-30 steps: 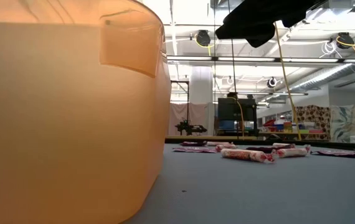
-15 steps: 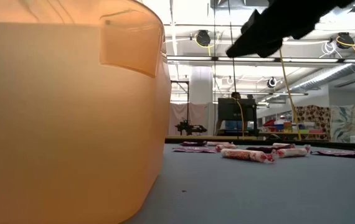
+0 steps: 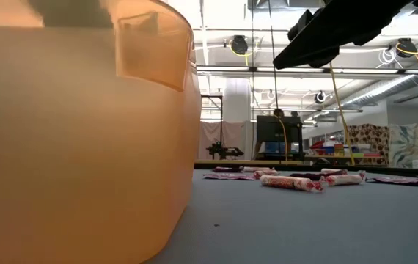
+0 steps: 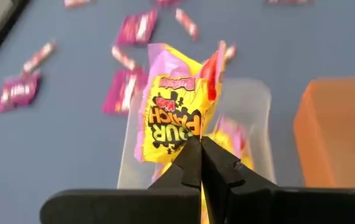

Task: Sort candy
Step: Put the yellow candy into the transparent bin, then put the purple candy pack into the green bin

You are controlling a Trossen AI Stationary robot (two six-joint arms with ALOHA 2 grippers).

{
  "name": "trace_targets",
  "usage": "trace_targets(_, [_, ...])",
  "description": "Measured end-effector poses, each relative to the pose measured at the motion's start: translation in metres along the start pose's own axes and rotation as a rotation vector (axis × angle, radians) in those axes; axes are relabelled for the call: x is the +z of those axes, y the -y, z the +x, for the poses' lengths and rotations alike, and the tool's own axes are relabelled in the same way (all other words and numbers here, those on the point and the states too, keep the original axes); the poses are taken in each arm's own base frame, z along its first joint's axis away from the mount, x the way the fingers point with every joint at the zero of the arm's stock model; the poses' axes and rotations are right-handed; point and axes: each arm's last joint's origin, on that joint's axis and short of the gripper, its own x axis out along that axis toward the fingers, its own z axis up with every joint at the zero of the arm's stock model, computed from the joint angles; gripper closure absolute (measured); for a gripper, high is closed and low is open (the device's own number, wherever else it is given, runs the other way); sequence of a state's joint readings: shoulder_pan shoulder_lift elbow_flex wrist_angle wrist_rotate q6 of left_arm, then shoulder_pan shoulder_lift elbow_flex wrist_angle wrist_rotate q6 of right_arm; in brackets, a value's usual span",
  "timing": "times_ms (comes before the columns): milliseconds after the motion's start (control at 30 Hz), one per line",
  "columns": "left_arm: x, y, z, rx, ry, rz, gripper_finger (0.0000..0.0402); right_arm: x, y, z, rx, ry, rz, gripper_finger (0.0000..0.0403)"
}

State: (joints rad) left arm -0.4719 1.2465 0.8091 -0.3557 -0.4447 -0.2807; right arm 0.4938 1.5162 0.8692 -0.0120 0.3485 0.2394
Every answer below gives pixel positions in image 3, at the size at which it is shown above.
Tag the leaf pattern cloth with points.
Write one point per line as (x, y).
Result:
(410, 143)

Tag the orange plastic bin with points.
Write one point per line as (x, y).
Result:
(66, 165)

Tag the white column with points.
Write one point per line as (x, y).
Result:
(236, 99)

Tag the red storage basket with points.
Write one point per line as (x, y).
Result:
(317, 144)

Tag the black flat screen monitor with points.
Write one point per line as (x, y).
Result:
(289, 128)

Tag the person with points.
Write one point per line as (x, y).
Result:
(278, 112)

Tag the pink white candy roll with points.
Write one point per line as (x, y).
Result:
(291, 182)
(265, 173)
(256, 169)
(333, 171)
(344, 179)

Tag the black background robot arm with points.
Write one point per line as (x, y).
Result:
(225, 150)

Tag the orange storage box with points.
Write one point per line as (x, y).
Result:
(338, 148)

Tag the silver ceiling duct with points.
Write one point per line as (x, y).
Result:
(381, 88)

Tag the brown floral cloth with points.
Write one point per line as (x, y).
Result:
(368, 141)

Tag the white curtain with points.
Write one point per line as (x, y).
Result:
(231, 133)

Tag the blue storage box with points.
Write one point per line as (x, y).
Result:
(328, 150)

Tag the clear plastic bin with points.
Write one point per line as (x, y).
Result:
(154, 51)

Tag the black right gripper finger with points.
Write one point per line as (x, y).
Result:
(315, 40)
(300, 23)

